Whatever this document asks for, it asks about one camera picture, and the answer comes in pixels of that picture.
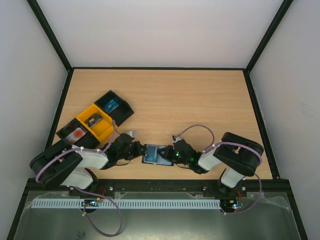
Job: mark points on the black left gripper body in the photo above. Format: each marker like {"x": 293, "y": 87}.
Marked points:
{"x": 131, "y": 154}

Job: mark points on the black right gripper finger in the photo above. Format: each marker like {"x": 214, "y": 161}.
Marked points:
{"x": 165, "y": 149}
{"x": 167, "y": 155}

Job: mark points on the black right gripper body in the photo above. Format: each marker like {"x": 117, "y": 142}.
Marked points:
{"x": 171, "y": 152}

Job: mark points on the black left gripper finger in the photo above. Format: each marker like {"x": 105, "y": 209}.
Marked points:
{"x": 142, "y": 148}
{"x": 144, "y": 154}

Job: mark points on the blue leather card holder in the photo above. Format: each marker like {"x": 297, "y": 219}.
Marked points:
{"x": 162, "y": 162}

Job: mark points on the black VIP card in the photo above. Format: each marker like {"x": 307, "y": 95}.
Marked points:
{"x": 93, "y": 120}

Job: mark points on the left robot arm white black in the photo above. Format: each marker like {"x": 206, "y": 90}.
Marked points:
{"x": 64, "y": 164}

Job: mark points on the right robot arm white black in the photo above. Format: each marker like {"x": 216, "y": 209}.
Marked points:
{"x": 241, "y": 155}

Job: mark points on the blue credit card in bin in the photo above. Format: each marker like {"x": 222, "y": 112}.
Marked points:
{"x": 110, "y": 106}

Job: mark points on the white red card in bin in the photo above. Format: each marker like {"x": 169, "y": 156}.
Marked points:
{"x": 75, "y": 135}

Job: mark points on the yellow bin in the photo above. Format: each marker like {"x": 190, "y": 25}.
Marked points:
{"x": 102, "y": 129}

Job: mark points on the black bin near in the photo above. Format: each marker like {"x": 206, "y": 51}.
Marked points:
{"x": 88, "y": 141}

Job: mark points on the black bin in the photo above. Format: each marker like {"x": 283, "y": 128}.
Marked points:
{"x": 121, "y": 113}
{"x": 88, "y": 141}

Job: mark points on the black bin far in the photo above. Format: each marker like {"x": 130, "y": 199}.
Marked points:
{"x": 121, "y": 113}

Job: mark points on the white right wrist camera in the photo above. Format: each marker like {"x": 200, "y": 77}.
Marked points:
{"x": 176, "y": 138}

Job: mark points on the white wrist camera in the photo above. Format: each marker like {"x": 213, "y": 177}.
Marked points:
{"x": 132, "y": 134}
{"x": 176, "y": 138}

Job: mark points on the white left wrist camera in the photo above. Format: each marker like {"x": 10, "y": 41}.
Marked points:
{"x": 132, "y": 134}

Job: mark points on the black front mounting rail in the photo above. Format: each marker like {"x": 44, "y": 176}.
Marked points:
{"x": 206, "y": 188}

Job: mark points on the light blue slotted cable duct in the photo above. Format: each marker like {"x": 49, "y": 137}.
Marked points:
{"x": 193, "y": 204}

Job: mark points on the black aluminium frame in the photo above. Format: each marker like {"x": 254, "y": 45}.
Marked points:
{"x": 284, "y": 7}

